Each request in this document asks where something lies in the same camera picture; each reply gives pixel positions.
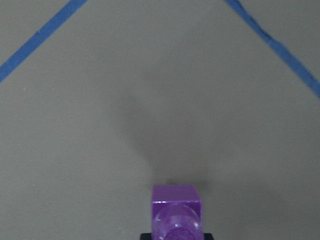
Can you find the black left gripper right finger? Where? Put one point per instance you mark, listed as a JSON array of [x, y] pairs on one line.
[[208, 236]]

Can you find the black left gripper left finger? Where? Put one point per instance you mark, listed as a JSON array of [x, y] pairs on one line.
[[145, 236]]

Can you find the purple lego block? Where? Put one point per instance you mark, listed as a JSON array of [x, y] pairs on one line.
[[176, 213]]

